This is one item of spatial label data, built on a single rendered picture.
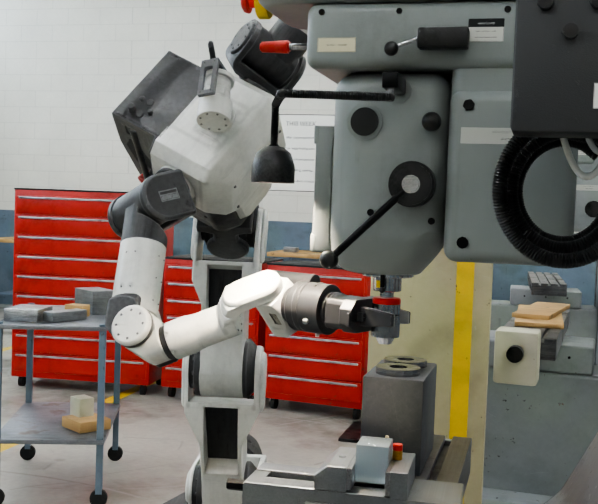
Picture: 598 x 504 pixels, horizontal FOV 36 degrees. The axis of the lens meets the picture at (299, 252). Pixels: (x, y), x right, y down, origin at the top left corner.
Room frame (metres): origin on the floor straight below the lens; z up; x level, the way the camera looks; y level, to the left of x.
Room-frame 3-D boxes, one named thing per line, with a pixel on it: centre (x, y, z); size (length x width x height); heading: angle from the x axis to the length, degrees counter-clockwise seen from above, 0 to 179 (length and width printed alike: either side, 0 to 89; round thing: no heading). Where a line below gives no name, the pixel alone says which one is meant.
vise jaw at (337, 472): (1.50, -0.08, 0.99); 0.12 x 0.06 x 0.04; 167
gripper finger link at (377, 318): (1.52, -0.13, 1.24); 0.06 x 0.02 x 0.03; 55
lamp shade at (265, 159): (1.55, 0.05, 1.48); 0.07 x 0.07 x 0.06
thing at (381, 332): (1.55, -0.15, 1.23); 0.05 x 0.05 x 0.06
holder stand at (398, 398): (1.90, -0.22, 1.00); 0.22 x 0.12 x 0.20; 165
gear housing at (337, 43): (1.54, -0.19, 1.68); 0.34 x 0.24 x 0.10; 76
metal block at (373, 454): (1.49, -0.13, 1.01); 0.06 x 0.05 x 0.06; 167
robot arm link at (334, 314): (1.60, -0.07, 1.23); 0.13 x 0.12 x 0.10; 145
